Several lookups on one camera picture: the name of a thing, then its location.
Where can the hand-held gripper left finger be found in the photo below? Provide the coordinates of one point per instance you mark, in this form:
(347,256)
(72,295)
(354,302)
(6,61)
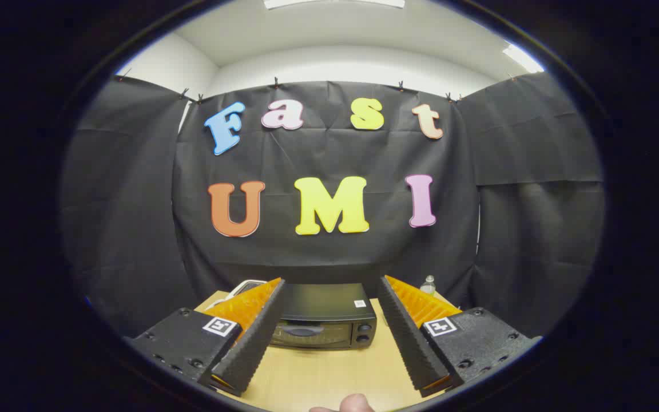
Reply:
(255,343)

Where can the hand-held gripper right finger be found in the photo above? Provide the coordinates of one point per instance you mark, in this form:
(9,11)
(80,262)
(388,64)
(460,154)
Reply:
(407,337)

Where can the black toaster oven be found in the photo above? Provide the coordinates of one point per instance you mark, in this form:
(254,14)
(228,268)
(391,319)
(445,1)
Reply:
(324,303)

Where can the green label plastic bottle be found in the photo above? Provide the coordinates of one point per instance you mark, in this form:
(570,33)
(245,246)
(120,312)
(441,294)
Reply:
(428,286)

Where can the long ceiling light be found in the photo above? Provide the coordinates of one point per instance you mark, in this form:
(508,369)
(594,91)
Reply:
(335,3)

